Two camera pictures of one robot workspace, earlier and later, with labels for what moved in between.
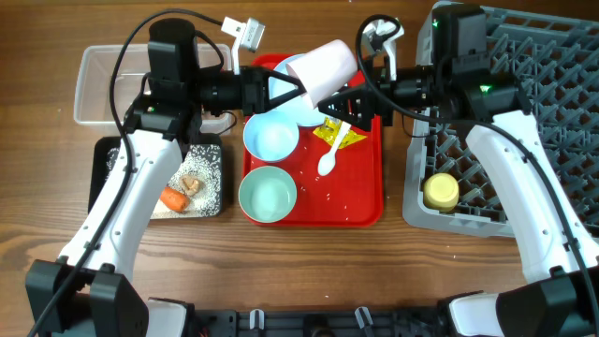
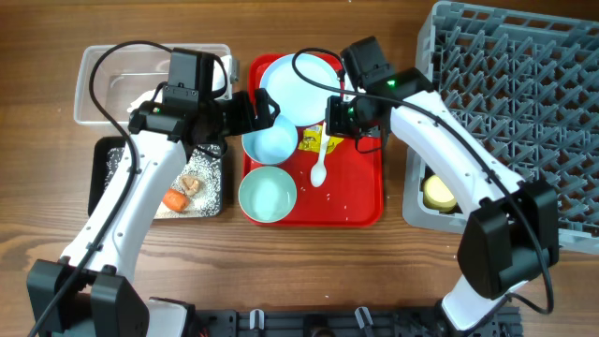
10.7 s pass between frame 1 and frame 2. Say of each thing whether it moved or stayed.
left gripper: moved
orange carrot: stayed
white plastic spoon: moved
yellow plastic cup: stayed
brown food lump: stayed
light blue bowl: stayed
